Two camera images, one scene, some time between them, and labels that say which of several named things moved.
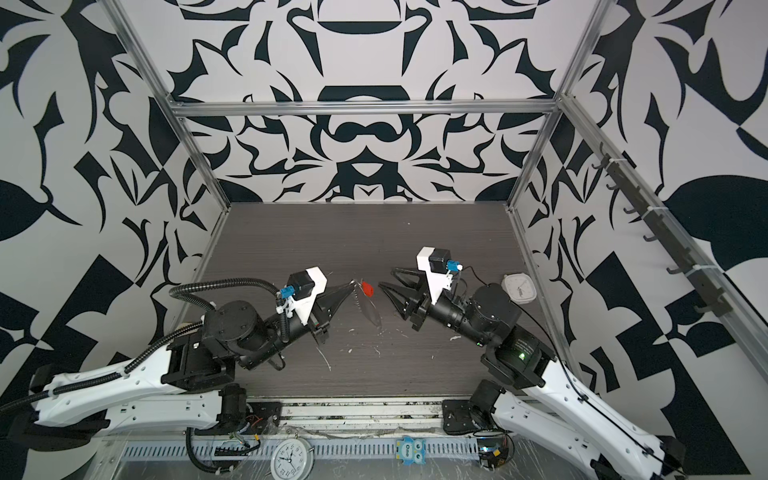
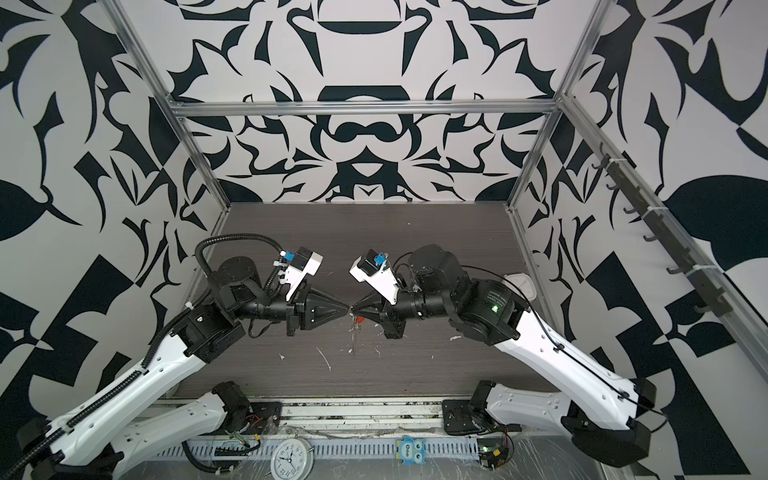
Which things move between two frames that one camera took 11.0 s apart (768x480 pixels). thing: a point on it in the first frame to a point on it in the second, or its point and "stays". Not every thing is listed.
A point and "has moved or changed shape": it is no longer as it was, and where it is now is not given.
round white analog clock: x=291 y=459 stays
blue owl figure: x=411 y=451 stays
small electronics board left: x=231 y=451 stays
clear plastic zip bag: x=366 y=306 has moved or changed shape
